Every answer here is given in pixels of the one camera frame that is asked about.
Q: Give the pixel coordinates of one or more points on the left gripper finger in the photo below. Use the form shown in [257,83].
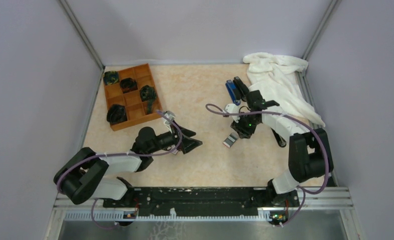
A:
[189,144]
[184,131]

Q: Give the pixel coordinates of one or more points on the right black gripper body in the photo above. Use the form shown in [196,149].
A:
[246,125]

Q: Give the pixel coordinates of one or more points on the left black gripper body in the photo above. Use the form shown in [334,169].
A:
[169,139]

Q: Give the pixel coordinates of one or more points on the black stapler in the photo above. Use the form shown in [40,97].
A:
[241,87]
[280,141]

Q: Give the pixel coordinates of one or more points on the blue stapler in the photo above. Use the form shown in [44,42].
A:
[233,92]

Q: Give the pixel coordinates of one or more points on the orange wooden divided tray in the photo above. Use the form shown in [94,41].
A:
[138,112]

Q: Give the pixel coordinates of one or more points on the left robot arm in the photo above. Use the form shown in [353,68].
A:
[89,175]

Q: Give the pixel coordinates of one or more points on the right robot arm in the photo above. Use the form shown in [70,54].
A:
[309,154]

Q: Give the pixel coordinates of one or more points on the red white staple box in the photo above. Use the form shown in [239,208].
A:
[174,151]

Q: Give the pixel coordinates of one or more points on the dark rolled tie back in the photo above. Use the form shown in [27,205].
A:
[148,93]

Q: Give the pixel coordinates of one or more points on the dark rolled tie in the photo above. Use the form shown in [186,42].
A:
[116,114]
[111,77]
[128,85]
[148,93]

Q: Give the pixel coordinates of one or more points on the white towel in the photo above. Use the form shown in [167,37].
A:
[274,76]

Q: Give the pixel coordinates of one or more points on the dark rolled tie front right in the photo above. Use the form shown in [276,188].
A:
[116,114]

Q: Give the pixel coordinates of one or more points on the dark rolled tie middle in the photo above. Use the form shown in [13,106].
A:
[128,85]

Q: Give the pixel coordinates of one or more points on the dark rolled tie front left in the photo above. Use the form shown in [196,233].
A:
[111,77]

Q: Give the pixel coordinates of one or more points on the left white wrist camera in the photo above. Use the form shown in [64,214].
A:
[169,118]

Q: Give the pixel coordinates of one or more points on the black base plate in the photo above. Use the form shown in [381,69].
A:
[203,201]

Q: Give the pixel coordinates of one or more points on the aluminium frame rail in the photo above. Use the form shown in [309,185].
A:
[328,215]

